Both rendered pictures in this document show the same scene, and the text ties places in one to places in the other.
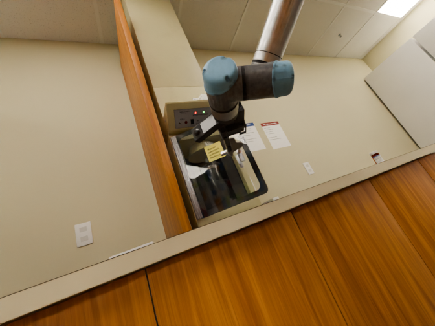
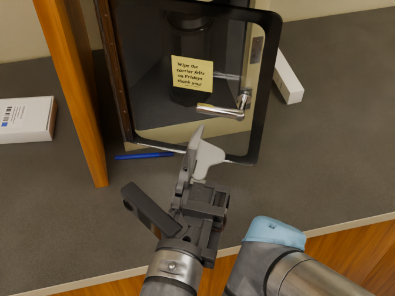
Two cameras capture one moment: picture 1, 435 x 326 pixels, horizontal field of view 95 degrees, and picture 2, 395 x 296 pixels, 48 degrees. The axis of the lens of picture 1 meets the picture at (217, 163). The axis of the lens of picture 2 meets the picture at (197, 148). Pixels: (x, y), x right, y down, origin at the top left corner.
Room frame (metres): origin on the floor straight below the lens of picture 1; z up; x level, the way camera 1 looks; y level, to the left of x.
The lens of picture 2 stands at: (0.23, -0.16, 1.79)
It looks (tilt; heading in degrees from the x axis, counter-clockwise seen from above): 52 degrees down; 14
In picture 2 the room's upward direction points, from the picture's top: straight up
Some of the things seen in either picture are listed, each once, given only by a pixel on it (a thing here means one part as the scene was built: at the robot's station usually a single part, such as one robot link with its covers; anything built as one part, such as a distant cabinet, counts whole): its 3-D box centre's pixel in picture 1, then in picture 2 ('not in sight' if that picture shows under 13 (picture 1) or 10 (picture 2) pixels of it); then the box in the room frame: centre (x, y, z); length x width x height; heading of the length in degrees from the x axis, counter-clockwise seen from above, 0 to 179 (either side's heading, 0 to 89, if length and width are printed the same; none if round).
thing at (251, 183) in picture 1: (217, 162); (189, 91); (0.81, 0.00, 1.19); 0.30 x 0.01 x 0.40; 90
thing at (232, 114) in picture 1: (223, 105); (174, 271); (0.45, -0.07, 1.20); 0.08 x 0.05 x 0.08; 90
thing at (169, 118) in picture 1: (199, 115); not in sight; (0.84, 0.00, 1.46); 0.32 x 0.12 x 0.10; 117
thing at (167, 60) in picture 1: (159, 50); not in sight; (1.00, 0.08, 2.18); 0.32 x 0.25 x 0.93; 117
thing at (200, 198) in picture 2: (228, 120); (194, 222); (0.53, -0.08, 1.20); 0.12 x 0.09 x 0.08; 0
